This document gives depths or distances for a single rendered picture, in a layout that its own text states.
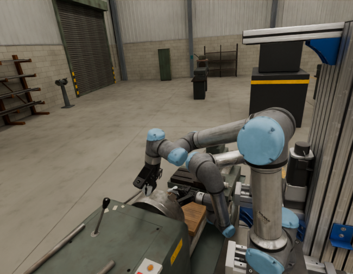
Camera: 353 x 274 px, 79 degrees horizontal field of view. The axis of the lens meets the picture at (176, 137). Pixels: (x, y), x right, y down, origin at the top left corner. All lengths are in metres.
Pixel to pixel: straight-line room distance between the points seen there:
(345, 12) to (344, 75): 15.58
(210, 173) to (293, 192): 0.38
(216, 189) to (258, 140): 0.56
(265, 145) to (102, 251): 0.76
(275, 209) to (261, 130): 0.26
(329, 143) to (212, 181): 0.50
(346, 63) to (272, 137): 0.40
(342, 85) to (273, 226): 0.50
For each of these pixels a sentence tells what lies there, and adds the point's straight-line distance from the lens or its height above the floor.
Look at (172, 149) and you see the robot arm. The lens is 0.84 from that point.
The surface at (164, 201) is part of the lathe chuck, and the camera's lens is 1.21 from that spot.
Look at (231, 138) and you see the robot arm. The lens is 0.80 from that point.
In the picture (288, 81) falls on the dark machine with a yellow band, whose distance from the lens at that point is 5.54.
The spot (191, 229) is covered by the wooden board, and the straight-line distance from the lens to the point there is 1.50.
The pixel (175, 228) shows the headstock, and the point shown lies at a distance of 1.02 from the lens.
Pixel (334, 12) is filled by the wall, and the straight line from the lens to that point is 16.22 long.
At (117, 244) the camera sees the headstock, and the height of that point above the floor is 1.26.
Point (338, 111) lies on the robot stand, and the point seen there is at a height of 1.75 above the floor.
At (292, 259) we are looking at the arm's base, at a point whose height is 1.21.
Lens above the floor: 1.99
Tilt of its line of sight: 23 degrees down
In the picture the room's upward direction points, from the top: 4 degrees counter-clockwise
